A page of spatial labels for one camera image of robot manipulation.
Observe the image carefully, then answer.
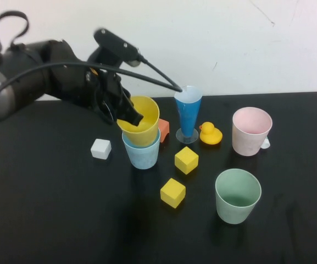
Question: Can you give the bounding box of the tall blue cone glass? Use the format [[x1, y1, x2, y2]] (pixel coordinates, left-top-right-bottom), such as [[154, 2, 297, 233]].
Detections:
[[174, 85, 203, 144]]

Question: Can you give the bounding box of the pink plastic cup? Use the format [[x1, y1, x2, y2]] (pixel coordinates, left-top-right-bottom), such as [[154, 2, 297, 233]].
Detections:
[[231, 107, 273, 157]]

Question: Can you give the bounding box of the yellow plastic cup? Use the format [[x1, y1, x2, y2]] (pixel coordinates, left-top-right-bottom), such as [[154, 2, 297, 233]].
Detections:
[[116, 95, 160, 147]]

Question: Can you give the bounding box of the yellow rubber duck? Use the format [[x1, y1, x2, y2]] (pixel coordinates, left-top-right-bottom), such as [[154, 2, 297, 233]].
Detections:
[[198, 122, 223, 145]]

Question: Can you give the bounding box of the white cube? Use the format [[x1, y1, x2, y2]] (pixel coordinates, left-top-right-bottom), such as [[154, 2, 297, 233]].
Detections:
[[90, 138, 112, 160]]

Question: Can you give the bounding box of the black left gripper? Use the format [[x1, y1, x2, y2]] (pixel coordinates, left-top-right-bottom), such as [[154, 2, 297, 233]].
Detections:
[[84, 65, 144, 128]]

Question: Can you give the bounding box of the green plastic cup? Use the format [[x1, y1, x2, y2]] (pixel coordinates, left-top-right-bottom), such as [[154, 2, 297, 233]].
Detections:
[[215, 168, 262, 225]]

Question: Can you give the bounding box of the light blue plastic cup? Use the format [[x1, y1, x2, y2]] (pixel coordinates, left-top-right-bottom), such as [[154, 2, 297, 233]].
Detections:
[[121, 129, 162, 170]]

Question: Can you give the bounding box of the orange arch block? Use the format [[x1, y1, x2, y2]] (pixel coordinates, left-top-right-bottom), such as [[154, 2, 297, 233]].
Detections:
[[158, 118, 171, 144]]

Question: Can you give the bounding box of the yellow cube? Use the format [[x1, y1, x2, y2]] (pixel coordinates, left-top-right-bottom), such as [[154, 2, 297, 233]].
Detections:
[[160, 178, 187, 209], [174, 146, 199, 175]]

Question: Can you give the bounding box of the black left camera cable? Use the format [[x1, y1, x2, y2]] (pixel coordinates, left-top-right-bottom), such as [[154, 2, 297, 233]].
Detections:
[[0, 53, 183, 104]]

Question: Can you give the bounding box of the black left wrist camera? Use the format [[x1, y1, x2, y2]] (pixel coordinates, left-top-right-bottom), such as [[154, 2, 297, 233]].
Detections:
[[88, 27, 142, 68]]

